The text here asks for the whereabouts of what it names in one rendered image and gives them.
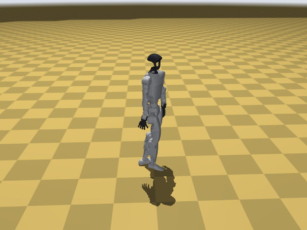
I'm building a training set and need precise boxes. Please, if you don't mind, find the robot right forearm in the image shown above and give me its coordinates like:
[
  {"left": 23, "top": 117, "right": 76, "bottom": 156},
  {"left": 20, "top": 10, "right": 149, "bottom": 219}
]
[{"left": 142, "top": 97, "right": 149, "bottom": 120}]

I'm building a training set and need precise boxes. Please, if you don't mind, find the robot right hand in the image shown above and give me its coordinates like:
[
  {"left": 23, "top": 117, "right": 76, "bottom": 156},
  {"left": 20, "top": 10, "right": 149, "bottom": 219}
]
[{"left": 138, "top": 116, "right": 148, "bottom": 130}]

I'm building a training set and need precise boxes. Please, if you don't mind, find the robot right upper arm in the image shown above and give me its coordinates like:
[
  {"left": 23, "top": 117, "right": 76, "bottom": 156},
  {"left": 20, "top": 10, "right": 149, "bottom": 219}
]
[{"left": 142, "top": 76, "right": 152, "bottom": 103}]

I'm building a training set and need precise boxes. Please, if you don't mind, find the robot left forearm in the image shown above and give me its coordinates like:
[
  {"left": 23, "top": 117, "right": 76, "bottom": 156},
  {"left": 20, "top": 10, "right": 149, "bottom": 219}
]
[{"left": 160, "top": 93, "right": 166, "bottom": 107}]

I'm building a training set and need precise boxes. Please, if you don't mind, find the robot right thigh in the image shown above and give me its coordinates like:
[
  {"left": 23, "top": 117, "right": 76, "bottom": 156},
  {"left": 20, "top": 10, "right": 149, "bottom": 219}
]
[{"left": 147, "top": 112, "right": 161, "bottom": 146}]

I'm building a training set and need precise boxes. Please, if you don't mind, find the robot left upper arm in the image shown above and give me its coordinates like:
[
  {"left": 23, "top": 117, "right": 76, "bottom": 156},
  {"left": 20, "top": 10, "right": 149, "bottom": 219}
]
[{"left": 160, "top": 70, "right": 166, "bottom": 93}]

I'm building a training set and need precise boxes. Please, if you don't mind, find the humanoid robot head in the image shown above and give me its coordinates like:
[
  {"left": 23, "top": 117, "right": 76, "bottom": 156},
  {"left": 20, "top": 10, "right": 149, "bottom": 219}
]
[{"left": 147, "top": 54, "right": 162, "bottom": 74}]

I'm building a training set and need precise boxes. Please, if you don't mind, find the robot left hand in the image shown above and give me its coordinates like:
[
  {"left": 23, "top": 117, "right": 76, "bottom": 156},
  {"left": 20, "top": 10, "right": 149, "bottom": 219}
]
[{"left": 161, "top": 104, "right": 166, "bottom": 117}]

